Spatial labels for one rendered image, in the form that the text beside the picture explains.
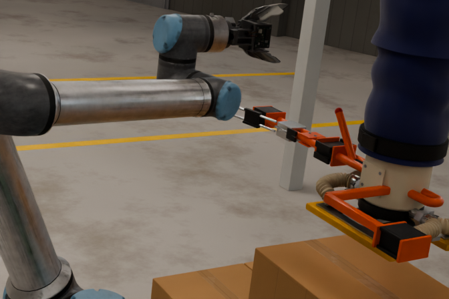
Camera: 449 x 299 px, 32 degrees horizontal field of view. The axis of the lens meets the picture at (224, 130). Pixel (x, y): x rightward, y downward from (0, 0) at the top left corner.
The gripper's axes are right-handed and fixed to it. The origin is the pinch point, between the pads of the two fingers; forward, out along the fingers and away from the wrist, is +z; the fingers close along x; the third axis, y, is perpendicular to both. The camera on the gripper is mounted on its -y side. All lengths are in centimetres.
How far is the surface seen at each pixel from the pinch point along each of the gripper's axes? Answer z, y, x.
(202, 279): 20, -57, -104
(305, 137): 19.7, -8.6, -32.7
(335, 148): 18.6, 6.2, -31.0
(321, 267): 14, 13, -64
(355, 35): 638, -696, -134
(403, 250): -7, 61, -33
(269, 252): 6, 0, -64
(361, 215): -5, 45, -32
